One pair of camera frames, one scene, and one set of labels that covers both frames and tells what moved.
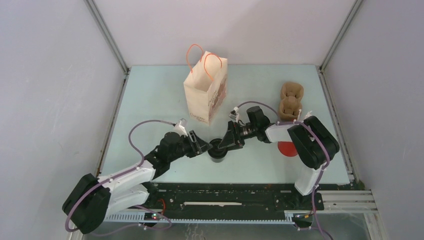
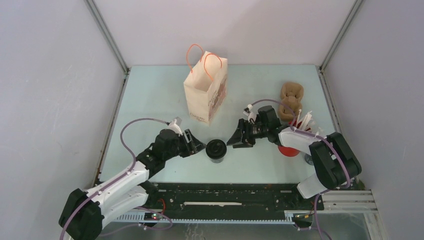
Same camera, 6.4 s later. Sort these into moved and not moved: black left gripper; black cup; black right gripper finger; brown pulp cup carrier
Moved: black right gripper finger
Not moved: brown pulp cup carrier; black left gripper; black cup
